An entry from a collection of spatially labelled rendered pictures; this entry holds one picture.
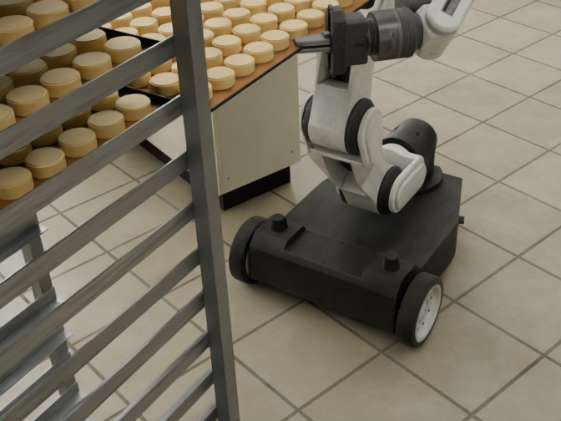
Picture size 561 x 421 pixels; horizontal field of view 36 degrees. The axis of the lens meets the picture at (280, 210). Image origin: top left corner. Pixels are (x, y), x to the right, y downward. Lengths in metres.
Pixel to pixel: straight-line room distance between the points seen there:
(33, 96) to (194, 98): 0.24
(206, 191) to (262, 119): 1.49
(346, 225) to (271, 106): 0.51
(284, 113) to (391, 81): 0.97
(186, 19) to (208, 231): 0.34
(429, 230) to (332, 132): 0.53
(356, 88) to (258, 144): 0.77
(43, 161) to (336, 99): 1.09
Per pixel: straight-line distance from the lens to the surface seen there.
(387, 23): 1.51
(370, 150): 2.12
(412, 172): 2.44
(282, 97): 2.77
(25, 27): 1.03
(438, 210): 2.55
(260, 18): 1.58
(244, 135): 2.73
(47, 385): 1.20
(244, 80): 1.40
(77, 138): 1.16
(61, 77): 1.11
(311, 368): 2.27
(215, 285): 1.38
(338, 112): 2.08
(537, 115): 3.48
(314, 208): 2.55
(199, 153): 1.24
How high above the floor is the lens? 1.61
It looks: 34 degrees down
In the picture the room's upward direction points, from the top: 3 degrees counter-clockwise
